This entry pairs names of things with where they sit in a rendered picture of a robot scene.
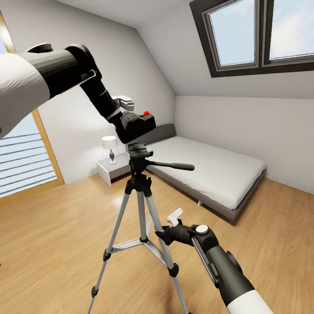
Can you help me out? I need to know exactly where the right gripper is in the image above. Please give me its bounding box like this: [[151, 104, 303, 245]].
[[155, 219, 185, 246]]

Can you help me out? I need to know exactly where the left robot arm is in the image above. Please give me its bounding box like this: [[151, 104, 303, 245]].
[[0, 43, 134, 139]]

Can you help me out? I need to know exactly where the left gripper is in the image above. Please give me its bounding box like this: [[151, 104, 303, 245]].
[[89, 90, 126, 135]]

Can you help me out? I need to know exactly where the camera tripod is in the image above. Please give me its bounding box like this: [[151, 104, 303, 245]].
[[87, 143, 195, 314]]

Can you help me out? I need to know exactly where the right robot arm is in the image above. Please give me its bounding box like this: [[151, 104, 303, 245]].
[[155, 208, 274, 314]]

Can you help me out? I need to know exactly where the digital camera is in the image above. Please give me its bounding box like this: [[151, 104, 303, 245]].
[[116, 111, 157, 144]]

